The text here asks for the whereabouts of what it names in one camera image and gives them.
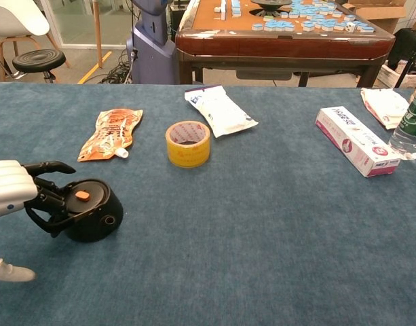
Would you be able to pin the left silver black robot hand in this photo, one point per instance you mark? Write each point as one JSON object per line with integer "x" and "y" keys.
{"x": 11, "y": 183}

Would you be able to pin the black round device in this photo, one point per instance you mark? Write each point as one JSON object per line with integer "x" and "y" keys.
{"x": 92, "y": 224}

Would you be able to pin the orange spout pouch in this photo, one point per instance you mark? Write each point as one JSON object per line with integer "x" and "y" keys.
{"x": 109, "y": 132}

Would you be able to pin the black round swivel stool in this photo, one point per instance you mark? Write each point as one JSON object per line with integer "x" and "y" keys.
{"x": 38, "y": 59}

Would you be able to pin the white shell chair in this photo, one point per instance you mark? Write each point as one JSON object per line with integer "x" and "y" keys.
{"x": 14, "y": 17}

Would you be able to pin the yellow packing tape roll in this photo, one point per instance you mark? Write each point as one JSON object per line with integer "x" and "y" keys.
{"x": 187, "y": 156}

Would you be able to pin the white wet wipes pack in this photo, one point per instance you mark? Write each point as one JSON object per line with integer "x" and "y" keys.
{"x": 221, "y": 112}

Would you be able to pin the blue felt table cover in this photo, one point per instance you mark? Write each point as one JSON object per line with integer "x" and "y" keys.
{"x": 245, "y": 237}

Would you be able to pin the blue white mahjong tile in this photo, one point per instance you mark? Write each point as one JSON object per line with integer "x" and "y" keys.
{"x": 308, "y": 27}
{"x": 367, "y": 28}
{"x": 257, "y": 26}

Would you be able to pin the brown mahjong table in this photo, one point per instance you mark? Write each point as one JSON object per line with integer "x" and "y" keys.
{"x": 279, "y": 45}

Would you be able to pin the black round dice console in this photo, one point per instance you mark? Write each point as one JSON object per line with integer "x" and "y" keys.
{"x": 270, "y": 4}

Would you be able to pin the white pink toothpaste box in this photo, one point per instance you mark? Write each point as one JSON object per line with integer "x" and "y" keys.
{"x": 357, "y": 142}

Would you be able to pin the white dotted mahjong tile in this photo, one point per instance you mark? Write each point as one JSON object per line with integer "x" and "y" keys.
{"x": 351, "y": 26}

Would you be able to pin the white paper packet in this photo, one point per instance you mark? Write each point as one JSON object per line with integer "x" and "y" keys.
{"x": 384, "y": 105}

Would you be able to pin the cardboard box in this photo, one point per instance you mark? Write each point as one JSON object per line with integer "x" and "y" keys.
{"x": 374, "y": 12}

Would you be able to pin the clear green-label water bottle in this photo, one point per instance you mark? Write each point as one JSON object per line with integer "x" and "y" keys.
{"x": 409, "y": 132}

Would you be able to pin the wooden post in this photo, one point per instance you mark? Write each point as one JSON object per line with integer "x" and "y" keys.
{"x": 98, "y": 34}

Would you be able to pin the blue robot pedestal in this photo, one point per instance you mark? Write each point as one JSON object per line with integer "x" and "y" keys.
{"x": 150, "y": 51}

